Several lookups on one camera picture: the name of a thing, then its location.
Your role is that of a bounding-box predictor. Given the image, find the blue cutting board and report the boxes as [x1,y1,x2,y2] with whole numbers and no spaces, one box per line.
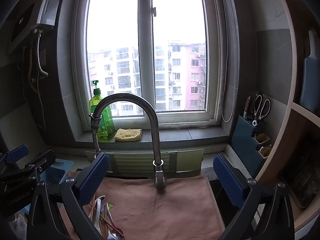
[299,29,320,113]

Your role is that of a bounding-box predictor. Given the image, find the white crumpled cloth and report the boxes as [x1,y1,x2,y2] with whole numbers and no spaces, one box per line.
[9,212,28,240]

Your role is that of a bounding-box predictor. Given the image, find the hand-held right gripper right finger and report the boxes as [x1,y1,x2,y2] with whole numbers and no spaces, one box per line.
[212,154,295,240]

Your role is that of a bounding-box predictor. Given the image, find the wooden shelf unit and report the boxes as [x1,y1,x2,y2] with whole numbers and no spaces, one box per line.
[255,0,320,233]

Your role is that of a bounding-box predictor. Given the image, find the dark handled knife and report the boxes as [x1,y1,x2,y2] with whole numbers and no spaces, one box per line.
[243,96,253,120]

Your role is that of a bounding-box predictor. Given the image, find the green ribbed splash guard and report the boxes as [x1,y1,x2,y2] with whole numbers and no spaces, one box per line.
[85,149,204,180]

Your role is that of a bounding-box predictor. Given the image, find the green dish soap bottle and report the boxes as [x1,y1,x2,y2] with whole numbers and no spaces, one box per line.
[89,80,115,140]

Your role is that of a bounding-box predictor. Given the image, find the chrome kitchen faucet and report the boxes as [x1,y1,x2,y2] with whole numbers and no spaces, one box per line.
[89,93,167,189]

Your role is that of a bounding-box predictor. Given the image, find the yellow sponge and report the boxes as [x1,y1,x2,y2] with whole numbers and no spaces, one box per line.
[114,128,142,142]

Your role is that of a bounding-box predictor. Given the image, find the pink towel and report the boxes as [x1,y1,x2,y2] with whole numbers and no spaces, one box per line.
[60,171,225,240]

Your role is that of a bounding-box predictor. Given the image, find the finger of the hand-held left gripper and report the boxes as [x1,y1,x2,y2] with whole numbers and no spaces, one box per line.
[15,150,57,180]
[0,144,29,167]

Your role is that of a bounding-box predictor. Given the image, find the blue knife block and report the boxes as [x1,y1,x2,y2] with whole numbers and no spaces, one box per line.
[230,115,273,178]

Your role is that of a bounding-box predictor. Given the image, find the black handled scissors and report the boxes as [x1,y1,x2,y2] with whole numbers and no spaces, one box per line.
[252,92,272,127]

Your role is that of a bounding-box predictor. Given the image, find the white framed window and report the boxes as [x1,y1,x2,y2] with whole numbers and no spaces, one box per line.
[71,0,235,135]

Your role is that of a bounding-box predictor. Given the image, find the window blind bead chain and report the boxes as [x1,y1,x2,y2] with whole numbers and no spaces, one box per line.
[221,0,237,123]

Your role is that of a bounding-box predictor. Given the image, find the flexible metal water hose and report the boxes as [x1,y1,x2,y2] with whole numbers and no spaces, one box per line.
[36,31,49,78]

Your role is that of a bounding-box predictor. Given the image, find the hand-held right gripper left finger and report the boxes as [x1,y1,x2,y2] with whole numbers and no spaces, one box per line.
[26,152,110,240]

